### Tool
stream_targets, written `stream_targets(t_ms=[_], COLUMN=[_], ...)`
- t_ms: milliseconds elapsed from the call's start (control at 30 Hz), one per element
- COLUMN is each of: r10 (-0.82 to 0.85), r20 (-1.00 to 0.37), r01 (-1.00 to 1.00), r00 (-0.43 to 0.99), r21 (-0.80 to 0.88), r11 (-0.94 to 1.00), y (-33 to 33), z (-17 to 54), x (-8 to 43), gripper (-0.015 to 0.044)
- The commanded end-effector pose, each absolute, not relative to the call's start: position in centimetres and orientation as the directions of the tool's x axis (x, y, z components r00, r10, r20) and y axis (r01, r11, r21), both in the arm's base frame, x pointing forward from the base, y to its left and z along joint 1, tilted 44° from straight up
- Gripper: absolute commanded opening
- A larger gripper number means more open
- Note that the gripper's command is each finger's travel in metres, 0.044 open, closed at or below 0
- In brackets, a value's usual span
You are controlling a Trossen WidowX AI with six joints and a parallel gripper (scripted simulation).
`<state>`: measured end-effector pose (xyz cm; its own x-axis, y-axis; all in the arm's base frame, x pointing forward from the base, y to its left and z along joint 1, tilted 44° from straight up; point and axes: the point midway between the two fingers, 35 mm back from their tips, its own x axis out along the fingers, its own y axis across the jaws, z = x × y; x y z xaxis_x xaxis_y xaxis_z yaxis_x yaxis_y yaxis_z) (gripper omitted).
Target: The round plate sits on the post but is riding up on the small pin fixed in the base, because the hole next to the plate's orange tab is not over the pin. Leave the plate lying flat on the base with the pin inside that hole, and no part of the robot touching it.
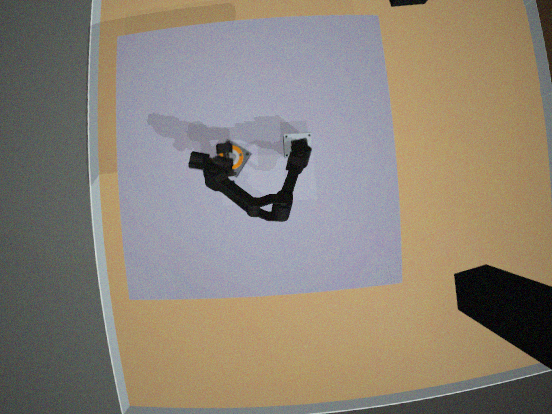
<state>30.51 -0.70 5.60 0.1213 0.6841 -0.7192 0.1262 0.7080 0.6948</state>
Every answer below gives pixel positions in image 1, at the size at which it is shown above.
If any orange round plate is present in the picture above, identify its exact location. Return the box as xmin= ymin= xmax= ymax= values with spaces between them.
xmin=232 ymin=146 xmax=243 ymax=169

